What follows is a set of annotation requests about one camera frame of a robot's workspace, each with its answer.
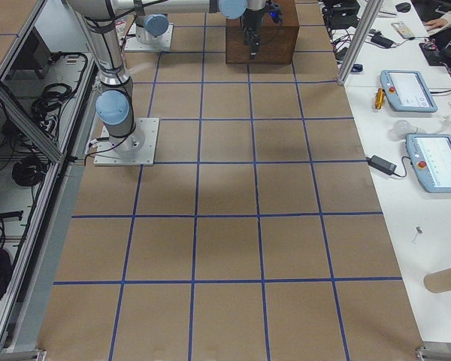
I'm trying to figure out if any cardboard tube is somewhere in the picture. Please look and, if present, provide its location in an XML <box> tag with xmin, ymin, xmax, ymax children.
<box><xmin>423</xmin><ymin>268</ymin><xmax>451</xmax><ymax>293</ymax></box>

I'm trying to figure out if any white light bulb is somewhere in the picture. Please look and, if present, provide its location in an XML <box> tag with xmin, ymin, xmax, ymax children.
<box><xmin>388</xmin><ymin>120</ymin><xmax>426</xmax><ymax>141</ymax></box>

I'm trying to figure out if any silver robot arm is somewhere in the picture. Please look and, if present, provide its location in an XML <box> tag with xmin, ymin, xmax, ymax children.
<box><xmin>68</xmin><ymin>1</ymin><xmax>145</xmax><ymax>162</ymax></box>
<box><xmin>117</xmin><ymin>1</ymin><xmax>270</xmax><ymax>62</ymax></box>

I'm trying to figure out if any black power adapter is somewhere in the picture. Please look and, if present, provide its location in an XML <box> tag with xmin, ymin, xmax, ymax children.
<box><xmin>367</xmin><ymin>155</ymin><xmax>397</xmax><ymax>175</ymax></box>

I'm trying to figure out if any aluminium frame post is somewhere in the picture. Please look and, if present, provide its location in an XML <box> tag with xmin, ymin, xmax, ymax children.
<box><xmin>337</xmin><ymin>0</ymin><xmax>383</xmax><ymax>85</ymax></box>

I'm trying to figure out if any dark wooden drawer cabinet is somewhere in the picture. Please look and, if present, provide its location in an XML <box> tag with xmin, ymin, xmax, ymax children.
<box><xmin>225</xmin><ymin>1</ymin><xmax>299</xmax><ymax>65</ymax></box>

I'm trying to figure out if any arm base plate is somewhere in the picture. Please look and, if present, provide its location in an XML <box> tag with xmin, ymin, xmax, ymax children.
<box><xmin>93</xmin><ymin>117</ymin><xmax>159</xmax><ymax>166</ymax></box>
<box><xmin>124</xmin><ymin>23</ymin><xmax>174</xmax><ymax>53</ymax></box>

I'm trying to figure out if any yellow screwdriver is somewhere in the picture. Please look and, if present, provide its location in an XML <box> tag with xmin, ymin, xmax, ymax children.
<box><xmin>374</xmin><ymin>88</ymin><xmax>385</xmax><ymax>110</ymax></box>

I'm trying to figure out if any lower teach pendant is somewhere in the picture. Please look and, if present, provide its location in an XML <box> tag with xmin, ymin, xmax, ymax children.
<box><xmin>406</xmin><ymin>134</ymin><xmax>451</xmax><ymax>193</ymax></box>

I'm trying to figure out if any smartphone on desk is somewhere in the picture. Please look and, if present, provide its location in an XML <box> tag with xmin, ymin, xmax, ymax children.
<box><xmin>391</xmin><ymin>21</ymin><xmax>415</xmax><ymax>39</ymax></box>

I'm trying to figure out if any teach pendant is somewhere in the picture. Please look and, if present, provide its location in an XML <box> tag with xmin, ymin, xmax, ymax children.
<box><xmin>380</xmin><ymin>70</ymin><xmax>437</xmax><ymax>113</ymax></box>
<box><xmin>406</xmin><ymin>134</ymin><xmax>451</xmax><ymax>193</ymax></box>

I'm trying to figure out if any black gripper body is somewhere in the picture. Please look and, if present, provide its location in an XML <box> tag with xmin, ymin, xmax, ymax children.
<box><xmin>242</xmin><ymin>10</ymin><xmax>263</xmax><ymax>53</ymax></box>

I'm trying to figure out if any black cable bundle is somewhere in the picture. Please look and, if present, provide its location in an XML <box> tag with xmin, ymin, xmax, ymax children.
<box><xmin>30</xmin><ymin>82</ymin><xmax>76</xmax><ymax>129</ymax></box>

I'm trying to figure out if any upper teach pendant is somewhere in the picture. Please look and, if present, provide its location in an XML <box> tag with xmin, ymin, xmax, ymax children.
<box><xmin>380</xmin><ymin>70</ymin><xmax>437</xmax><ymax>113</ymax></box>

